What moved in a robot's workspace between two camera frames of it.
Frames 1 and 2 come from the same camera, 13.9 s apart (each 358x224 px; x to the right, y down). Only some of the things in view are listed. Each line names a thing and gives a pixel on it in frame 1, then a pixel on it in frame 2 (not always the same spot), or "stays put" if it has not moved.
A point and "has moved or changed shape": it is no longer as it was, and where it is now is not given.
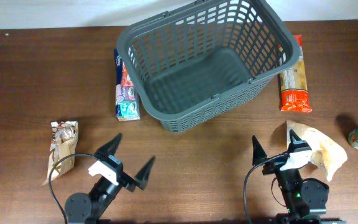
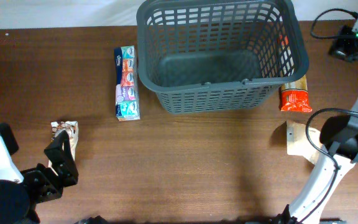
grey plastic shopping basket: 200,61 has moved or changed shape
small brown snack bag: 64,137 stays put
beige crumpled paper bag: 324,153 stays put
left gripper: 140,178 → 53,185
